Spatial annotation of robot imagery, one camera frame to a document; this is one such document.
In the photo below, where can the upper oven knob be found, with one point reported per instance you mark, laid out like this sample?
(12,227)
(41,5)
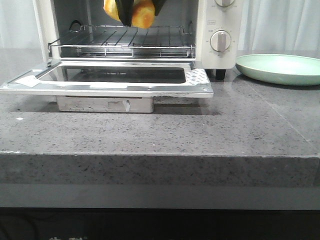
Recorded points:
(224,3)

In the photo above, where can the light green plate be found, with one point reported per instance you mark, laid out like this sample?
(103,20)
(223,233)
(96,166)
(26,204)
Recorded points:
(281,69)

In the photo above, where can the lower oven knob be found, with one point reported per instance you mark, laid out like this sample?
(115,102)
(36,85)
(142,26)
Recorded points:
(220,41)

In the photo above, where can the white toaster oven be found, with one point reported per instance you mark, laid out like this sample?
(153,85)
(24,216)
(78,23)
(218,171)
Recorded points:
(202,18)

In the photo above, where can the oven knob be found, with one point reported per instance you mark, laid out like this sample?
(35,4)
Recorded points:
(220,41)
(224,3)

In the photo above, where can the oven wire rack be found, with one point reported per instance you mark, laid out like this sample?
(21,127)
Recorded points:
(115,41)

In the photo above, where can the yellow croissant bread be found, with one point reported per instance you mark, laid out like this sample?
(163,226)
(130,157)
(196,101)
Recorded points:
(143,12)

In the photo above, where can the oven glass door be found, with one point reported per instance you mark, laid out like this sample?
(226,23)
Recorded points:
(112,79)

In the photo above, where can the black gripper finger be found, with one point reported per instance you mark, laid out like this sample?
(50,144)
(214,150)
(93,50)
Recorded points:
(158,5)
(125,11)

